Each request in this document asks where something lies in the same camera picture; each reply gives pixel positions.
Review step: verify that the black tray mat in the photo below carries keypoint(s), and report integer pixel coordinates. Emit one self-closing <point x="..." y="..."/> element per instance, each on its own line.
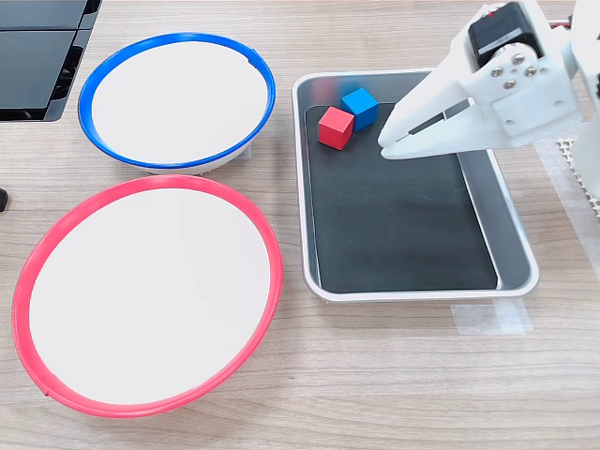
<point x="398" y="225"/>

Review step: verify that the white plate blue rim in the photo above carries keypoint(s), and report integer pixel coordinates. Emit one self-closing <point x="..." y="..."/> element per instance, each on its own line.
<point x="178" y="98"/>

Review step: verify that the pale perforated base plate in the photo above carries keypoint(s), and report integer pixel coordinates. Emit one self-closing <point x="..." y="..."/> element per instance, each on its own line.
<point x="567" y="152"/>

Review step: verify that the small black object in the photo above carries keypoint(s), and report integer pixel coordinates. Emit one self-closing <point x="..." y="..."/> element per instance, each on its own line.
<point x="3" y="199"/>

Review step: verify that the steel tray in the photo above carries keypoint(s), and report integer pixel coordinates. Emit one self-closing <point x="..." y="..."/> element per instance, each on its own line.
<point x="508" y="225"/>

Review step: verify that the white plate red rim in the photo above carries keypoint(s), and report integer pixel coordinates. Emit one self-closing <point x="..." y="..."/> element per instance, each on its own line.
<point x="150" y="295"/>

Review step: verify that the short clear tape piece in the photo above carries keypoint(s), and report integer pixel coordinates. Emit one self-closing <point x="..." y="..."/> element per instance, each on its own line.
<point x="490" y="319"/>

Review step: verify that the black glossy panel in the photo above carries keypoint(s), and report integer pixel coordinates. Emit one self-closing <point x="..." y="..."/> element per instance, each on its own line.
<point x="42" y="11"/>
<point x="33" y="70"/>

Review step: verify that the small red cube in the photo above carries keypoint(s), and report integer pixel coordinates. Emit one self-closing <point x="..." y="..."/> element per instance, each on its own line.
<point x="334" y="127"/>

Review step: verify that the small blue cube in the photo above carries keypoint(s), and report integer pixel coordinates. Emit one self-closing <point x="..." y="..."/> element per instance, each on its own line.
<point x="361" y="105"/>

